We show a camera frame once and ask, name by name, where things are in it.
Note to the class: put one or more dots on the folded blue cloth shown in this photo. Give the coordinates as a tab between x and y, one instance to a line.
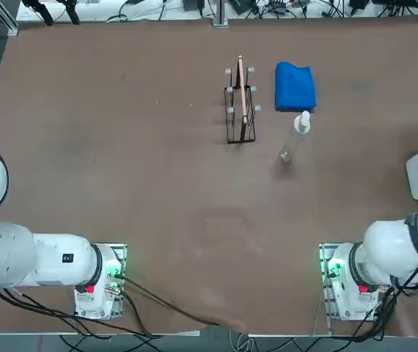
295	88

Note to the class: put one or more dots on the clear bottle white pump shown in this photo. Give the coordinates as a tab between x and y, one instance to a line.
301	124

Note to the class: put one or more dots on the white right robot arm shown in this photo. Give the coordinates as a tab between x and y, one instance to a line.
385	242

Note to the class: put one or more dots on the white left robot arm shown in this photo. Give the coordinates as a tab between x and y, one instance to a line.
7	256

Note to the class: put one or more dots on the black tripod legs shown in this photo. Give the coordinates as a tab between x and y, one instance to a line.
45	11

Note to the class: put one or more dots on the aluminium frame post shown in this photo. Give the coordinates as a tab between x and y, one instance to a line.
220	12

